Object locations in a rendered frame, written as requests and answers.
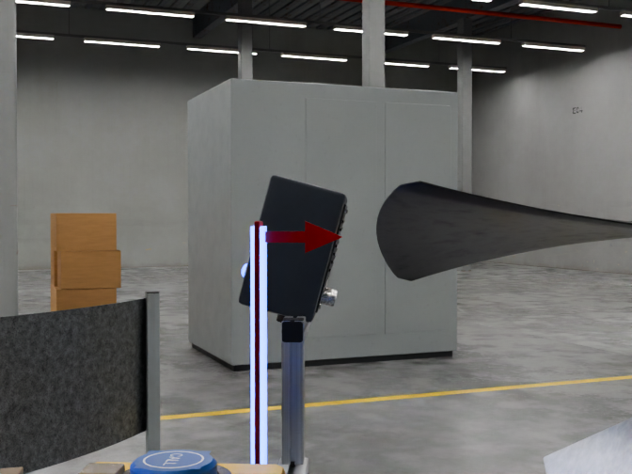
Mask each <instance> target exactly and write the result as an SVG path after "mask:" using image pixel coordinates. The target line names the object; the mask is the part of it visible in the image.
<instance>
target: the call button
mask: <svg viewBox="0 0 632 474"><path fill-rule="evenodd" d="M130 474H217V462H216V460H215V459H214V458H213V457H212V456H211V455H210V451H204V450H149V451H148V453H147V454H144V455H142V456H140V457H138V458H136V459H135V460H134V461H133V462H132V463H131V465H130Z"/></svg>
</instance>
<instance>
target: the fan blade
mask: <svg viewBox="0 0 632 474"><path fill-rule="evenodd" d="M376 235H377V241H378V244H379V247H380V250H381V253H382V255H383V257H384V259H385V261H386V263H387V265H388V267H389V268H390V270H391V271H392V273H393V274H394V275H395V276H396V277H397V278H401V279H405V280H409V281H413V280H416V279H419V278H422V277H427V276H430V275H434V274H437V273H440V272H444V271H448V270H450V269H454V268H458V267H462V266H465V265H469V264H472V263H476V262H481V261H488V260H492V259H496V258H501V257H505V256H510V255H514V254H519V253H524V252H529V251H534V250H539V249H545V248H550V247H555V246H561V245H573V244H581V243H588V242H597V241H605V240H614V239H623V238H632V221H623V220H614V219H606V218H598V217H591V216H584V215H577V214H571V213H561V212H556V211H550V210H546V209H540V208H535V207H530V206H526V205H521V204H516V203H511V202H507V201H503V200H498V199H493V198H489V197H482V196H478V195H473V194H469V193H466V192H462V191H457V190H453V189H449V188H446V187H442V186H439V185H435V184H431V183H428V182H422V181H419V182H410V183H404V184H401V185H399V186H398V187H397V188H396V189H395V190H393V192H392V193H391V194H390V195H389V196H388V197H387V199H386V200H385V202H384V204H383V205H382V207H381V209H380V212H379V214H378V217H377V223H376Z"/></svg>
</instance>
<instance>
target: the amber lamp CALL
mask: <svg viewBox="0 0 632 474"><path fill-rule="evenodd" d="M124 472H125V465H124V464H118V463H90V464H88V465H87V466H85V467H84V468H83V469H82V470H81V471H80V472H79V473H78V474H123V473H124Z"/></svg>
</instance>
